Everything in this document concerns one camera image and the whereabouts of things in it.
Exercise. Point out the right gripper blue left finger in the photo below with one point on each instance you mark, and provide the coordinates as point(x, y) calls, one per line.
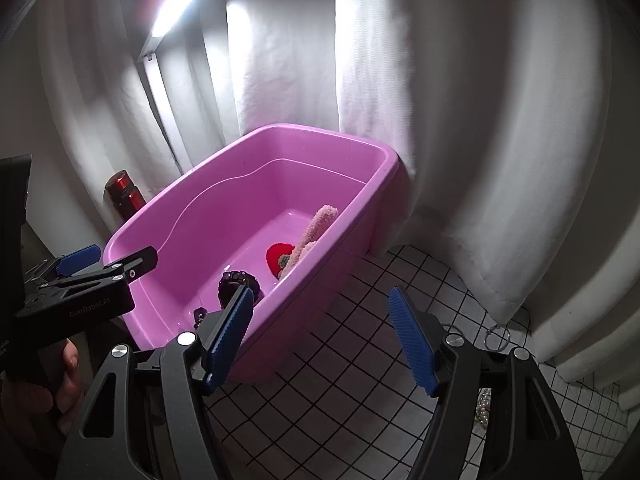
point(195, 365)

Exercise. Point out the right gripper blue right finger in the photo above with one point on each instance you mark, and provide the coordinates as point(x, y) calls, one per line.
point(441, 361)

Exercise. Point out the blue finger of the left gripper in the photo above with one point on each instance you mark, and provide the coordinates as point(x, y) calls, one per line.
point(75, 262)
point(128, 268)

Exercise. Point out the person's left hand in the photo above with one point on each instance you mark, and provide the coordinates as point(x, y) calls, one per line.
point(23, 403)

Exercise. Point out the red metal bottle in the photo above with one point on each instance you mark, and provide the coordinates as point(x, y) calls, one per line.
point(124, 195)

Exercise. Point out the red knitted strawberry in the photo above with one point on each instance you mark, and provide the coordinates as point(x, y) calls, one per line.
point(277, 256)

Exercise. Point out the white black grid cloth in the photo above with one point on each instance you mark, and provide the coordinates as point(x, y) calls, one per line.
point(345, 405)

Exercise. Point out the pink plastic tub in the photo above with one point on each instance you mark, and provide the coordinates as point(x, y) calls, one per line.
point(225, 213)

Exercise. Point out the white curtain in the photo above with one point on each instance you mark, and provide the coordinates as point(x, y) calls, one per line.
point(516, 121)

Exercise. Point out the pearl ring hair clip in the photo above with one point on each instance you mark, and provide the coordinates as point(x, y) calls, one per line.
point(483, 405)

